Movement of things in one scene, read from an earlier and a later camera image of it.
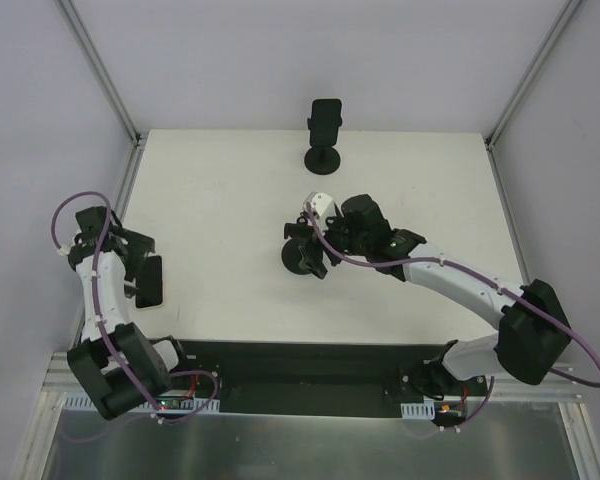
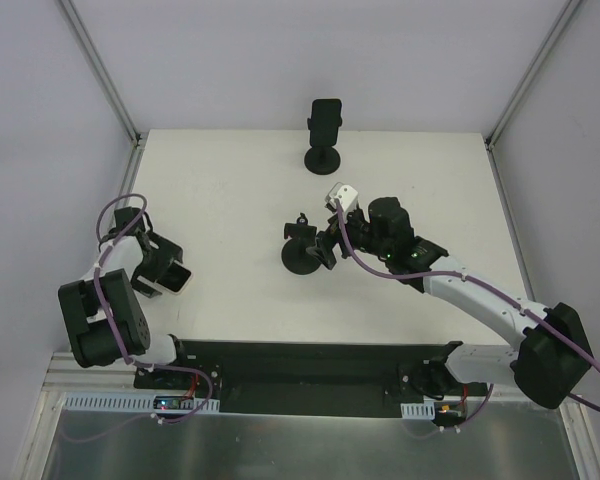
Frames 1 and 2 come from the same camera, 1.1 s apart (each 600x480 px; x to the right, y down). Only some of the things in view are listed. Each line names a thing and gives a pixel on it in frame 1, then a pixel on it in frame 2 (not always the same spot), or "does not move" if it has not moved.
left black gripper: x=143 y=262 to x=147 y=279
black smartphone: x=325 y=118 does not move
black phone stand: x=297 y=251 does not move
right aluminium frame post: x=555 y=36 does not move
